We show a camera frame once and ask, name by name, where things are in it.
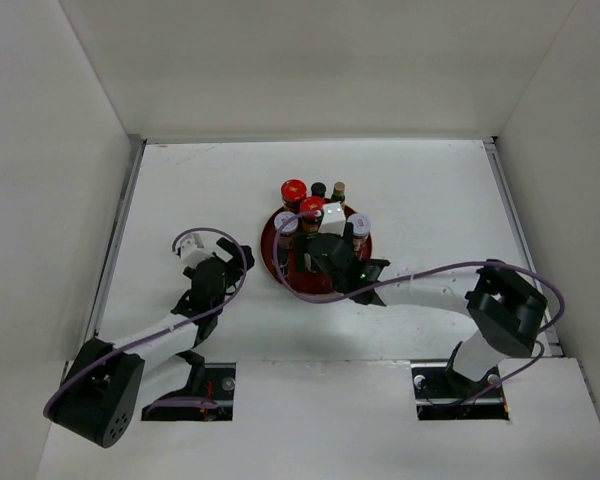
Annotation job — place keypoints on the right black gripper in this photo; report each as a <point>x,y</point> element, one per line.
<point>302,241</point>

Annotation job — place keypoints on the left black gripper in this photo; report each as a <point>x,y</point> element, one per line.
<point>232,250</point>

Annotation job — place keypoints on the red cap sauce bottle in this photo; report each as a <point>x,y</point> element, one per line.
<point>293,193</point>
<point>311,209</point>

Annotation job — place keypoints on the white lid jar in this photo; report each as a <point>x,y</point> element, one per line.
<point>361,229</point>
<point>286,225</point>

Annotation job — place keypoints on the black cap spice bottle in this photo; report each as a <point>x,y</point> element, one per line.
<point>283,262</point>
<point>318,189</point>

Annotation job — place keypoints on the yellow label oil bottle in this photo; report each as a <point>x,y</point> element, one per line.
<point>338,194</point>

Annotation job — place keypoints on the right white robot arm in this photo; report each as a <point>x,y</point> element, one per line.
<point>506,309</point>

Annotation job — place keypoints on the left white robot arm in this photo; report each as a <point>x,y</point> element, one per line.
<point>97,398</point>

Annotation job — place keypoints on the red round tray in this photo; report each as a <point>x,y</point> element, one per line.
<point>312,282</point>

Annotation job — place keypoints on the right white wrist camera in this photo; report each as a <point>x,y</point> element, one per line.
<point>333,219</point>

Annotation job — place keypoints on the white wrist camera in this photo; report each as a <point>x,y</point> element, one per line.
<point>333,219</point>
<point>191,250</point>

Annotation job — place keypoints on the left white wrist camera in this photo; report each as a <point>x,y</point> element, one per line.
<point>191,250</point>

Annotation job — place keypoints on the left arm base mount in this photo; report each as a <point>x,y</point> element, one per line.
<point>187,388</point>

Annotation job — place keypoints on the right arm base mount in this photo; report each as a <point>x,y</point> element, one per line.
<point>442,395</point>

